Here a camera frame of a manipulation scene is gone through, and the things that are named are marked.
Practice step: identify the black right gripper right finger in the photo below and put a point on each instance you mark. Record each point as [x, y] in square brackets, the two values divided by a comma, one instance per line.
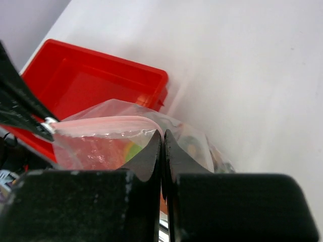
[206, 206]

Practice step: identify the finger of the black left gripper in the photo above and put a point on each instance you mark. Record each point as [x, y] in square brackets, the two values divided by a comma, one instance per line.
[19, 107]

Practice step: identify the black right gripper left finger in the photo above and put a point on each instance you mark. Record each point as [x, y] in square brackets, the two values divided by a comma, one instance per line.
[93, 205]

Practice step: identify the green round fruit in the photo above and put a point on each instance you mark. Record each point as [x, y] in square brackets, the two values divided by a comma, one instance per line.
[130, 150]

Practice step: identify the clear zip top bag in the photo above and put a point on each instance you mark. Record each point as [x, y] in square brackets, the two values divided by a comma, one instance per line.
[94, 139]

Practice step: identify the red plastic tray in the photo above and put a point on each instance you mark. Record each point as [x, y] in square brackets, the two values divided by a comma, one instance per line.
[68, 79]

